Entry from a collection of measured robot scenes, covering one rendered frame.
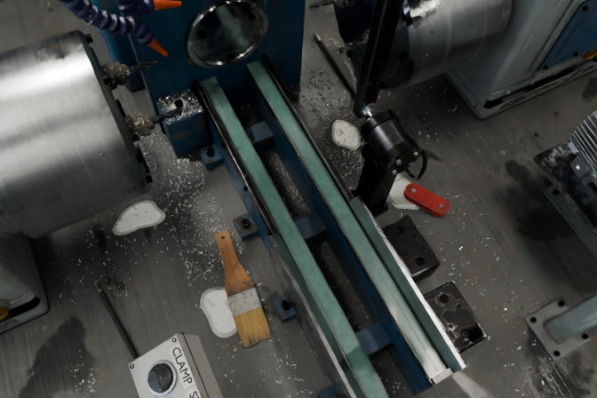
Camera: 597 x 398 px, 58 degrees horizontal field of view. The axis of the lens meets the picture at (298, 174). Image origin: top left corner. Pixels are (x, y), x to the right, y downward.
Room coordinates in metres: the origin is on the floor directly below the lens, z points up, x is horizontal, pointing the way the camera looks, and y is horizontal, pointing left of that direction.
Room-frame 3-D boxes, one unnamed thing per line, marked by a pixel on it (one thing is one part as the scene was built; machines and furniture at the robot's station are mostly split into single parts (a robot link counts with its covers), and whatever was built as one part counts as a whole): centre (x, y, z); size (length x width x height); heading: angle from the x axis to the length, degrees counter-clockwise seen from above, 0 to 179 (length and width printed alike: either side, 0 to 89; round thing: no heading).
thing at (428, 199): (0.45, -0.24, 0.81); 0.09 x 0.03 x 0.02; 62
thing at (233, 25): (0.63, 0.13, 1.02); 0.15 x 0.02 x 0.15; 121
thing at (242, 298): (0.27, 0.09, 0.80); 0.21 x 0.05 x 0.01; 25
